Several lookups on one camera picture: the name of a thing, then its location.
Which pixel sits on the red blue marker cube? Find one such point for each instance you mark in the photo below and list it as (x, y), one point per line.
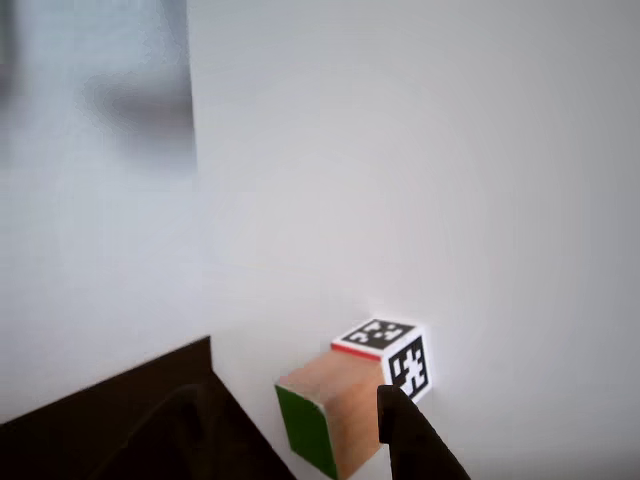
(385, 335)

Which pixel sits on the green-faced wooden cube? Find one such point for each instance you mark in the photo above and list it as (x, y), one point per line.
(345, 400)

